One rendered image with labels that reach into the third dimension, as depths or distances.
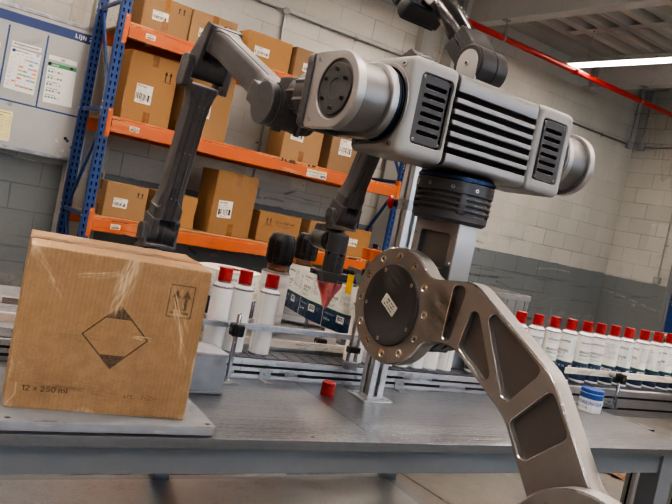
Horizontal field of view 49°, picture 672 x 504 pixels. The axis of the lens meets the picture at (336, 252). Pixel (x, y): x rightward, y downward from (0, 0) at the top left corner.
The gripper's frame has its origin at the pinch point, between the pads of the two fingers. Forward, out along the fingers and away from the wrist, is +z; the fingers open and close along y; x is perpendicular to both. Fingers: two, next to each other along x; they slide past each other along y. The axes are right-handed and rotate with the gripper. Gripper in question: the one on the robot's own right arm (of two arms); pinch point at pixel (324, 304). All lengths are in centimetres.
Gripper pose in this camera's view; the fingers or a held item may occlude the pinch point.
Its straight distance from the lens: 198.7
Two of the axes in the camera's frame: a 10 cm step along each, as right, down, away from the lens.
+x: 4.9, 1.5, -8.6
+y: -8.5, -1.5, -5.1
